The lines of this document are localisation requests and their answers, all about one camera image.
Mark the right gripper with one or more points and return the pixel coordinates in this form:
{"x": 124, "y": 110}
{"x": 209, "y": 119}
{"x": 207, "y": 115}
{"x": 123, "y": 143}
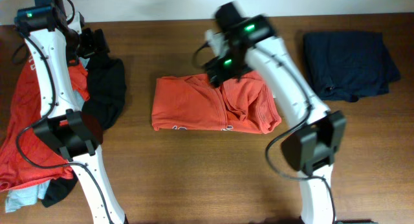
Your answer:
{"x": 218, "y": 71}

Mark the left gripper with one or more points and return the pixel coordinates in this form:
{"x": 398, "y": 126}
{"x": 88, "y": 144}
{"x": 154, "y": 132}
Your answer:
{"x": 91, "y": 46}

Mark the orange soccer t-shirt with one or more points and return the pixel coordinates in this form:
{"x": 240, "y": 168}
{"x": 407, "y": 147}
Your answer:
{"x": 191, "y": 103}

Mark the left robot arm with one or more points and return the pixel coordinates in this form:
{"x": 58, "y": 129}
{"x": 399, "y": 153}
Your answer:
{"x": 57, "y": 42}

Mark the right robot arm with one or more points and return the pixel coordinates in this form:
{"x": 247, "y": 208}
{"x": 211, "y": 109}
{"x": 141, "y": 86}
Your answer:
{"x": 305, "y": 152}

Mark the black garment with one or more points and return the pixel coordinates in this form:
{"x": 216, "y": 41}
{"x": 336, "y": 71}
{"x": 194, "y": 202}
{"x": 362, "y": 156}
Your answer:
{"x": 100, "y": 88}

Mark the folded navy blue garment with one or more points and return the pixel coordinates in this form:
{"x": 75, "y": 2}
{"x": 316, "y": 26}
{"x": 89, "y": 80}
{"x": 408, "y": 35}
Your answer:
{"x": 348, "y": 65}

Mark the red mesh jersey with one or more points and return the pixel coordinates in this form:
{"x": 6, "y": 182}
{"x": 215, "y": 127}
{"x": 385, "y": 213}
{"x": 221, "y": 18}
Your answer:
{"x": 16, "y": 173}

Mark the light blue garment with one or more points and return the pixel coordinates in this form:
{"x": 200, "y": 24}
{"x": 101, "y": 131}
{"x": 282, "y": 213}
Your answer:
{"x": 52, "y": 191}

